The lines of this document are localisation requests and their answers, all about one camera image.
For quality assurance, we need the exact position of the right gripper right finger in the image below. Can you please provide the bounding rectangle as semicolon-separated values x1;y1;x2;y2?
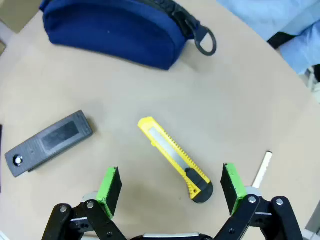
213;162;305;240

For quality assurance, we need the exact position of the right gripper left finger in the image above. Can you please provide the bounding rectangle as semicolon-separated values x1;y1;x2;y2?
41;166;131;240

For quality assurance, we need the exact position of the yellow utility knife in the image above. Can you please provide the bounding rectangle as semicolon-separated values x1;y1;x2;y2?
137;116;214;205

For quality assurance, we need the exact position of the dark grey rectangular device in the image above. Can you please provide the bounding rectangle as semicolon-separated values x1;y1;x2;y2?
4;109;95;178

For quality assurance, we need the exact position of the navy blue zipper pouch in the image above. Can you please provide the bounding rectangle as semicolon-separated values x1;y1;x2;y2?
39;0;218;71

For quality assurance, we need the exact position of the white slim stick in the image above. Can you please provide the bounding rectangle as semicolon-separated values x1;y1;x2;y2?
251;150;273;188

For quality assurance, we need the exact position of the person in light blue shirt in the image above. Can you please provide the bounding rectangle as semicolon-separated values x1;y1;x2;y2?
216;0;320;76

